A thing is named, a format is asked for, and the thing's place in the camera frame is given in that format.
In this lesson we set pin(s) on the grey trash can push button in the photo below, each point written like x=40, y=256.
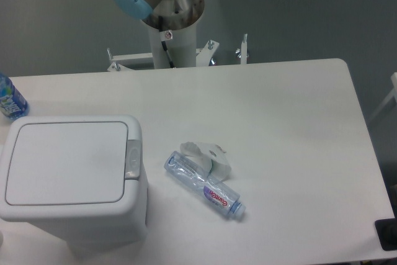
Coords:
x=133, y=160

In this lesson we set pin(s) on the white plastic trash can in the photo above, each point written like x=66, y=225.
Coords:
x=96, y=226

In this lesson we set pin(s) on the white trash can lid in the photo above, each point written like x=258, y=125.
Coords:
x=67, y=163

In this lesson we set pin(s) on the crumpled white tissue paper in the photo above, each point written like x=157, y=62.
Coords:
x=209, y=156

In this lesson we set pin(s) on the crushed clear plastic bottle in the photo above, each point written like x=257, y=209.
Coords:
x=214, y=192

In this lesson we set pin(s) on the blue labelled water bottle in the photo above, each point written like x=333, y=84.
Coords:
x=13, y=103

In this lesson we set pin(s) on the black clamp at table edge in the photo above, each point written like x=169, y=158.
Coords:
x=386, y=231

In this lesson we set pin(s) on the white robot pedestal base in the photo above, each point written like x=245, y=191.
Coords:
x=169, y=49

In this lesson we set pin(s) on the white frame at right edge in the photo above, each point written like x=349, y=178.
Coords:
x=386, y=105

